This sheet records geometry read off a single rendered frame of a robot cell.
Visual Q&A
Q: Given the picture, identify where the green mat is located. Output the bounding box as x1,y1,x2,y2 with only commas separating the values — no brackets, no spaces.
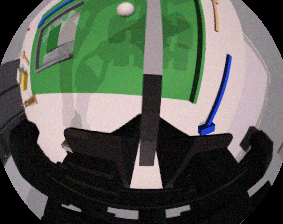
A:
29,0,198,100

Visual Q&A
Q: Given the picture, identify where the yellow rectangular block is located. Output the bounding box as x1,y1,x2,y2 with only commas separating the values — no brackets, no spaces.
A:
21,71,28,92

